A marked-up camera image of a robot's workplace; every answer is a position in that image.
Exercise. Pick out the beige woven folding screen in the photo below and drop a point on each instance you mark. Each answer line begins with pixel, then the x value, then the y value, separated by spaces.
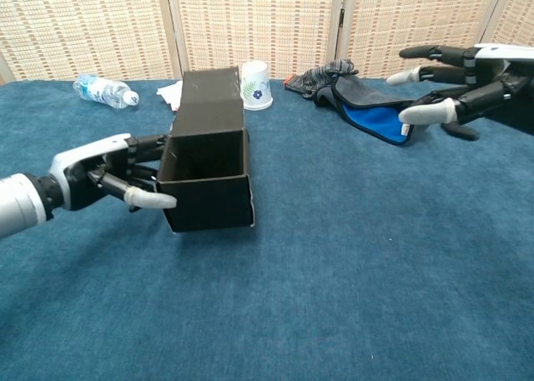
pixel 258 22

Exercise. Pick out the white pink tissue pack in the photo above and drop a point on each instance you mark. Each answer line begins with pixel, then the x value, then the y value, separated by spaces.
pixel 172 93

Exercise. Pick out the grey striped work glove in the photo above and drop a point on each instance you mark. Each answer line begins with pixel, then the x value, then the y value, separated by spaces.
pixel 317 78

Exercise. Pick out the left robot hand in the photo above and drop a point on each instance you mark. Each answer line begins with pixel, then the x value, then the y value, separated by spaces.
pixel 83 168

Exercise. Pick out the clear plastic water bottle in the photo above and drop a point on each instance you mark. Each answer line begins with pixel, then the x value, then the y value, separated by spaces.
pixel 104 91

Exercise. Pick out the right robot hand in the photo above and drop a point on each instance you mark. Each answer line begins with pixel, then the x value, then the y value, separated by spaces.
pixel 480 89

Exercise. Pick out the blue felt-covered table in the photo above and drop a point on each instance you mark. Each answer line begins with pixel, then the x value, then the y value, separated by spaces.
pixel 334 293

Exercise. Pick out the white floral paper cup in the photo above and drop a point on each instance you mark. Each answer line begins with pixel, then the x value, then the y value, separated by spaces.
pixel 255 87

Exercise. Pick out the black cardboard box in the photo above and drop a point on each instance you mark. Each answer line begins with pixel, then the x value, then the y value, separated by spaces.
pixel 208 181

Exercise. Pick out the blue grey cloth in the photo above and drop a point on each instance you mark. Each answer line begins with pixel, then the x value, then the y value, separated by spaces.
pixel 371 114

